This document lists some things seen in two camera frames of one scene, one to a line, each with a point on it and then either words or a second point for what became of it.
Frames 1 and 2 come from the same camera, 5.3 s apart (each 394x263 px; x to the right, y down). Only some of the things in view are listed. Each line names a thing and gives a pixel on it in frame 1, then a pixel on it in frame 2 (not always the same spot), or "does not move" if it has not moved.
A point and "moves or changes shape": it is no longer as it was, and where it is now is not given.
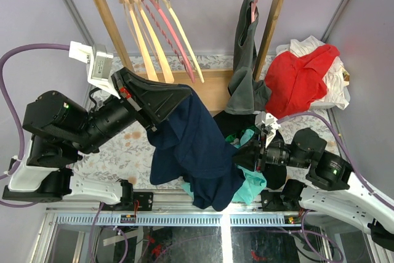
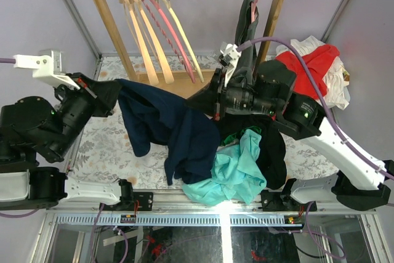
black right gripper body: [255, 154] to [217, 92]
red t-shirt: [296, 83] does not move
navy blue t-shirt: [191, 147] moves or changes shape
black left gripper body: [136, 97] to [104, 104]
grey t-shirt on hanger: [245, 93] does not move
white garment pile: [337, 79] does not move
